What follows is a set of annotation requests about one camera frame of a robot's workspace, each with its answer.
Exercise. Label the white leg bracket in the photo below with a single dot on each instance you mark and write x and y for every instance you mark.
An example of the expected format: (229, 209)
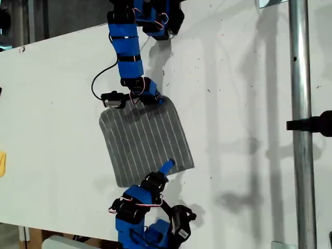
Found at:
(23, 233)

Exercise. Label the grey striped towel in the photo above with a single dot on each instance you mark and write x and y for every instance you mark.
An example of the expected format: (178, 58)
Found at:
(145, 140)

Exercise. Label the steel post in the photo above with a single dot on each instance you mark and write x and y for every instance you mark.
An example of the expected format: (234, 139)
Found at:
(301, 155)

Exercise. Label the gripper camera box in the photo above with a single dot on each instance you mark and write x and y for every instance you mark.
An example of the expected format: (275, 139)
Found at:
(181, 223)
(112, 99)

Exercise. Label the black post clamp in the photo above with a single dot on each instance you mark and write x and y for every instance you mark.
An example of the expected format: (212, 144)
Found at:
(311, 124)

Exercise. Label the white box under table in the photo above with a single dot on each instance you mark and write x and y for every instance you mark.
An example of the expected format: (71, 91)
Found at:
(64, 243)

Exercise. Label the wooden table leg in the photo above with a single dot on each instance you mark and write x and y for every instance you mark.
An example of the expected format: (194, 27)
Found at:
(35, 238)

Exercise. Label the camera black stalk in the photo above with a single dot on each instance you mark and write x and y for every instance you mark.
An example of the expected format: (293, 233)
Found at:
(127, 97)
(167, 208)

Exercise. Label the small dark table clip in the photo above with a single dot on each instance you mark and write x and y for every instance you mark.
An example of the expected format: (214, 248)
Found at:
(22, 48)

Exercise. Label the grey background bar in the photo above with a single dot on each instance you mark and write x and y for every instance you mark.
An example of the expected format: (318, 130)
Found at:
(31, 20)

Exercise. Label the yellow object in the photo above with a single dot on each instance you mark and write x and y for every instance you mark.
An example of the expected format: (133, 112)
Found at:
(2, 163)

